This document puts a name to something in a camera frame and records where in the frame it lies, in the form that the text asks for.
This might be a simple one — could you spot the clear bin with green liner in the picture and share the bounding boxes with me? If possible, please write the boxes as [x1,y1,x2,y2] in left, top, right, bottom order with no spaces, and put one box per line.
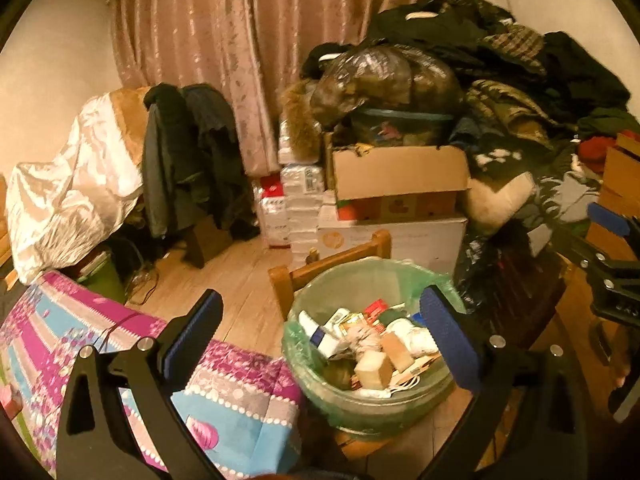
[281,257,467,442]

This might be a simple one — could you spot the pink patterned curtain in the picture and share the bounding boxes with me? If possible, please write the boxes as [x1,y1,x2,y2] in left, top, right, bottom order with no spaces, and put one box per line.
[107,0,466,176]

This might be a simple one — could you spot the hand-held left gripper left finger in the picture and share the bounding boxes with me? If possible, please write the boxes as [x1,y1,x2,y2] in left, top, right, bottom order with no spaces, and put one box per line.
[55,289,224,480]

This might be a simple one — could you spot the floor cables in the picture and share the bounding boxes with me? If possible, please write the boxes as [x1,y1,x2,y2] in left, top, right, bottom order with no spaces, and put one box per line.
[125,260,162,307]

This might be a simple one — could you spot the stack of white cartons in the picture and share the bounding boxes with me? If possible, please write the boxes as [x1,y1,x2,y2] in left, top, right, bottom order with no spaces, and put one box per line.
[252,110,332,267]

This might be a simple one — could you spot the dark stuffed plastic bag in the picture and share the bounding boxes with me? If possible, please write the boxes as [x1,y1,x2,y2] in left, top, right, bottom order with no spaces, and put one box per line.
[310,45,464,147]

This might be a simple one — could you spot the brown fur trim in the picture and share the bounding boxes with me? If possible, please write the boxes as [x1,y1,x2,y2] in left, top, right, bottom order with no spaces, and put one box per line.
[279,82,324,162]

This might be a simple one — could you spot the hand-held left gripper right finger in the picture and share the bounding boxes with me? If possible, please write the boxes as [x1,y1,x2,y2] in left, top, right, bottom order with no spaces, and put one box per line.
[419,285,593,480]

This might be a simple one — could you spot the dark jacket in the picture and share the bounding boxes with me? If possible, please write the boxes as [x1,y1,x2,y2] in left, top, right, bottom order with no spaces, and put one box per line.
[142,82,256,241]

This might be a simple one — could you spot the white satin cover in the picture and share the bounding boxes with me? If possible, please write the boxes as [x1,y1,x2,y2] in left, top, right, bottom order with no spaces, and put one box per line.
[5,87,151,283]

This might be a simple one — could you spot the tan sponge block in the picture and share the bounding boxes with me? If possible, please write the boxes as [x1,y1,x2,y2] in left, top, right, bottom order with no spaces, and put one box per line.
[354,351,396,390]
[380,331,416,372]

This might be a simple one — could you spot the gold foil snack packet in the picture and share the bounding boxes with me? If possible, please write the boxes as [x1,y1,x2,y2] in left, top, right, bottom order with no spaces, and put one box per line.
[340,311,371,337]

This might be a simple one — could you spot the large white cardboard box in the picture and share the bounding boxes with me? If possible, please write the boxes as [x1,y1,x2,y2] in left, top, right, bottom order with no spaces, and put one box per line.
[316,215,469,277]

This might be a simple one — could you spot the open brown cardboard box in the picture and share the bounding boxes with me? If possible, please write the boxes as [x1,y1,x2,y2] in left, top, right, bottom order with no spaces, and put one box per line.
[324,135,472,222]

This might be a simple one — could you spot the cream plush cushion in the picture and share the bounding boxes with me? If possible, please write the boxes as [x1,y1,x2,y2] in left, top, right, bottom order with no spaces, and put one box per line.
[462,172,537,234]

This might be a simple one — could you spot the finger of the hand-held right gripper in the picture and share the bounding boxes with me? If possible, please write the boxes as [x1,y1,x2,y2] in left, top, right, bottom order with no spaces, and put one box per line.
[550,225,640,288]
[587,202,640,263]

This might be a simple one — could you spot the red cloth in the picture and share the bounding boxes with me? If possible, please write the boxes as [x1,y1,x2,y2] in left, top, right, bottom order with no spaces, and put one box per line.
[579,135,619,162]

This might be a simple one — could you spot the floral striped blanket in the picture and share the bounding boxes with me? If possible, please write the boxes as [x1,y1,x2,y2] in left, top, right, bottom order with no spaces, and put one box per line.
[0,270,301,478]

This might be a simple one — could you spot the black plastic bag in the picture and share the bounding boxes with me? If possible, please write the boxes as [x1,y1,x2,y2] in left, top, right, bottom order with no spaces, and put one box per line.
[454,220,567,332]

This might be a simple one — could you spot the pile of dark clothes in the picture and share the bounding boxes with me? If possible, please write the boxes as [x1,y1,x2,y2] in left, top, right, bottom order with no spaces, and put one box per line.
[370,0,640,241]

